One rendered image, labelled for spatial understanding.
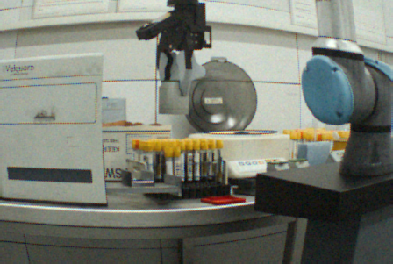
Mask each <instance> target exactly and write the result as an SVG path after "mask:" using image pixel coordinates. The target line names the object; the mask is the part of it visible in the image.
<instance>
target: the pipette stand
mask: <svg viewBox="0 0 393 264"><path fill-rule="evenodd" d="M330 147H331V141H326V142H323V141H321V142H316V143H314V142H308V143H305V144H298V154H297V158H300V159H308V164H309V166H315V165H318V164H325V162H326V160H327V158H328V156H329V153H330Z"/></svg>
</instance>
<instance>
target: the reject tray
mask: <svg viewBox="0 0 393 264"><path fill-rule="evenodd" d="M245 201H246V199H245V198H239V197H235V196H221V197H209V198H201V202H204V203H208V204H212V205H223V204H234V203H244V202H245Z"/></svg>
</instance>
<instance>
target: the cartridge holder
mask: <svg viewBox="0 0 393 264"><path fill-rule="evenodd" d="M255 191H256V176H255V177H242V178H238V187H234V188H232V192H233V193H235V194H238V193H242V194H246V195H252V196H255Z"/></svg>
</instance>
